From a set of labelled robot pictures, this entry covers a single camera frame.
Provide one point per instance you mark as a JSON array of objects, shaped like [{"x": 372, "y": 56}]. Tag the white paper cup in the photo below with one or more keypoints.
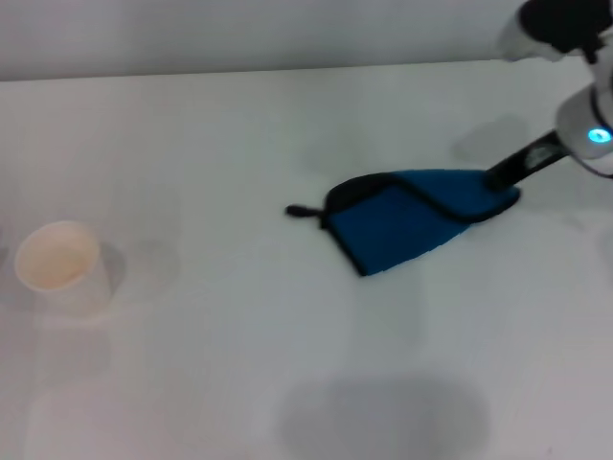
[{"x": 62, "y": 268}]

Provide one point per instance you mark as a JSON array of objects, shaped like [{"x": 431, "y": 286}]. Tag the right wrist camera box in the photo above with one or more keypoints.
[{"x": 551, "y": 24}]

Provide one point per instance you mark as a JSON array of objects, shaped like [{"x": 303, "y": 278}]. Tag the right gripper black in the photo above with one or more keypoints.
[{"x": 536, "y": 155}]

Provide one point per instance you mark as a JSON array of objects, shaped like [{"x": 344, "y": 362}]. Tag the blue rag with black trim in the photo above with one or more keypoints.
[{"x": 392, "y": 225}]

